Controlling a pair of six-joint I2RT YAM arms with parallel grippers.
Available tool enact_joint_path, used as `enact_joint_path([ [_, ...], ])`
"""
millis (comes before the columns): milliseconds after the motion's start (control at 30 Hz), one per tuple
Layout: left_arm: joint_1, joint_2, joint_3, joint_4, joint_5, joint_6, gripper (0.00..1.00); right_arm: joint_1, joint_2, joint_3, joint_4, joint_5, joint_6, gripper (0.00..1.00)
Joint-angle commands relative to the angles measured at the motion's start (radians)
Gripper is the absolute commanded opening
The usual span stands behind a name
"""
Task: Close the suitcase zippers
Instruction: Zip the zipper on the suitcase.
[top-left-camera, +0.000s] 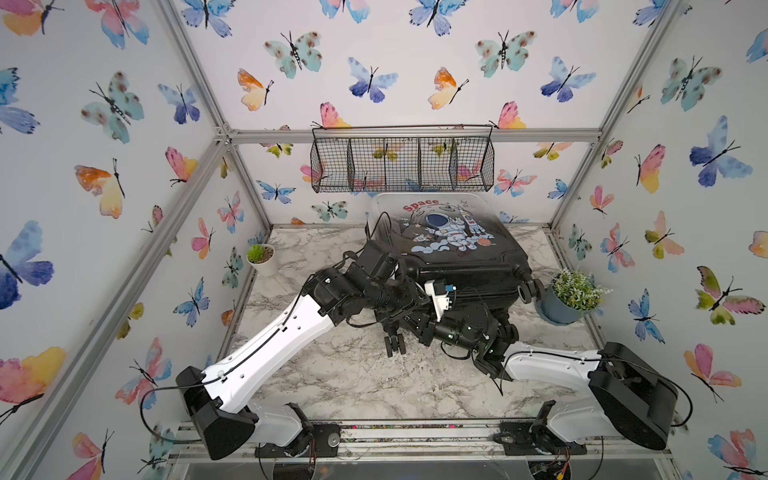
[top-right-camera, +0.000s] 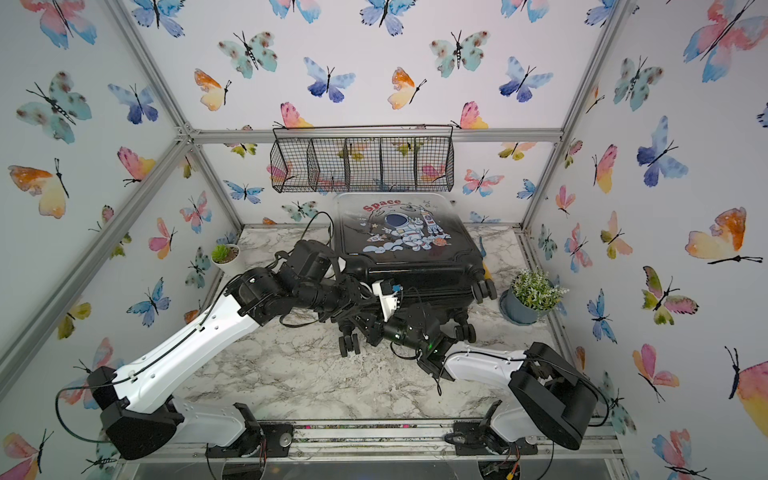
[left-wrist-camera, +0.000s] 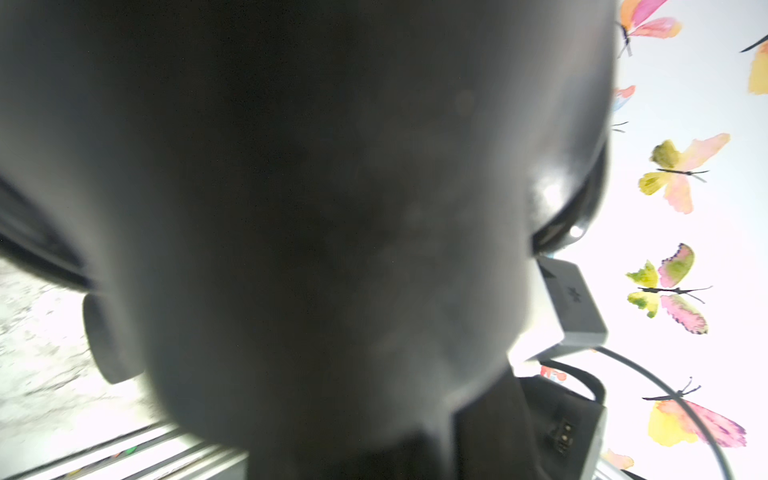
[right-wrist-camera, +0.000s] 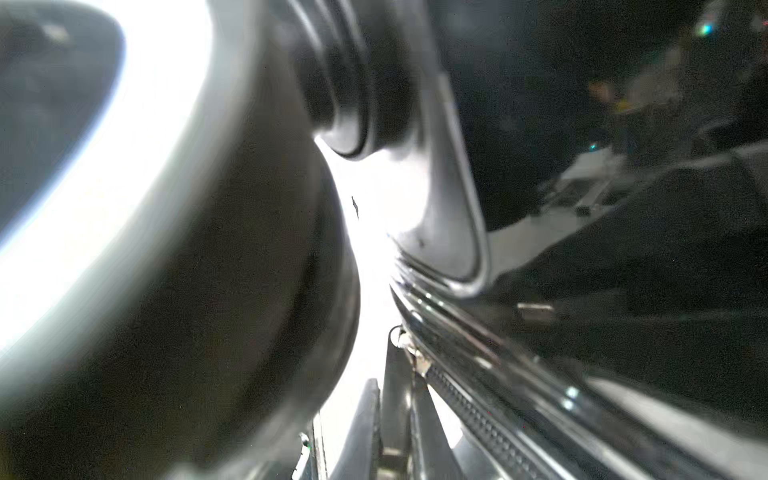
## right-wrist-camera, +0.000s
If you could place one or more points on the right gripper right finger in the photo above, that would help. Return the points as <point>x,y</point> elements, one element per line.
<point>432,457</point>

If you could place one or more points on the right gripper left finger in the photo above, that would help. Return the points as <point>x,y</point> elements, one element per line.
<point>359,459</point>

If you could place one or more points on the silver zipper pull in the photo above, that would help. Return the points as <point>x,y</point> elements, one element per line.
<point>395,410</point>

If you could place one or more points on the black white space suitcase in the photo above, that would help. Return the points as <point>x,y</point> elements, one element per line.
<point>214,212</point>

